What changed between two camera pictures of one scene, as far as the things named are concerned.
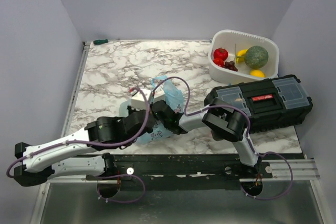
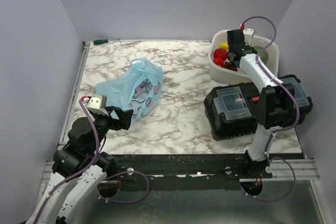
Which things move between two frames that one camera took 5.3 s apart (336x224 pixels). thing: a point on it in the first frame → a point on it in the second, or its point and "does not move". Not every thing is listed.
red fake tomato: x=220 y=53 does not move
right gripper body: x=165 y=125 → x=245 y=46
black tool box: x=269 y=104 does not move
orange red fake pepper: x=219 y=62 does not move
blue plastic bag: x=174 y=97 → x=137 y=88
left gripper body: x=132 y=110 → x=104 y=124
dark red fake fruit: x=230 y=65 does not move
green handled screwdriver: x=103 y=41 does not move
